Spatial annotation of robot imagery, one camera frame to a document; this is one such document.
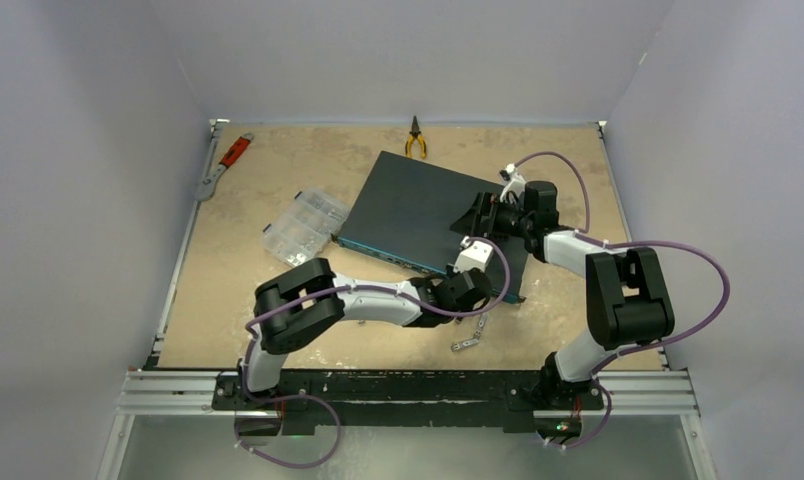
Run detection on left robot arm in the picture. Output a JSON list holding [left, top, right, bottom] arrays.
[[237, 258, 492, 409]]

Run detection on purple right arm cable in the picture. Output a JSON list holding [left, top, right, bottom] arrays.
[[514, 151, 732, 452]]

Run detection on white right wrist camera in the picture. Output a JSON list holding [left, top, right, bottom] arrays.
[[499, 164, 526, 203]]

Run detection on aluminium frame rail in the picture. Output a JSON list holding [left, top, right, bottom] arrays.
[[117, 371, 699, 416]]

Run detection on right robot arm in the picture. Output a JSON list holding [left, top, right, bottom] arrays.
[[450, 181, 675, 407]]

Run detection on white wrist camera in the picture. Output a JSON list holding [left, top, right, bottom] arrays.
[[452, 237, 494, 273], [499, 164, 526, 203]]

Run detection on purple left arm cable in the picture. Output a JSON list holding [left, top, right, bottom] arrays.
[[232, 237, 512, 468]]

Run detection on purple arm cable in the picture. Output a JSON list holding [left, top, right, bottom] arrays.
[[232, 237, 512, 468], [514, 151, 732, 452]]

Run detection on dark grey network switch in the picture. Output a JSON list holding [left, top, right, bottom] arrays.
[[336, 151, 501, 274]]

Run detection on red handled adjustable wrench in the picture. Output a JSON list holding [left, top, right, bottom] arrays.
[[194, 132, 254, 202]]

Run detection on yellow handled pliers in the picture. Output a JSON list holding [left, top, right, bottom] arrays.
[[404, 116, 428, 160]]

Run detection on clear plastic organizer box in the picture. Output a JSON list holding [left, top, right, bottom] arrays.
[[261, 188, 350, 267]]

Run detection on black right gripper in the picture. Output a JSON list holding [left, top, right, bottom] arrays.
[[453, 192, 534, 243]]

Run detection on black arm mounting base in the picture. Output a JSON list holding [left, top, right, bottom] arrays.
[[212, 369, 604, 435]]

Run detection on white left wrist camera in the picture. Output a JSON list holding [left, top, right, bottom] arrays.
[[452, 237, 494, 273]]

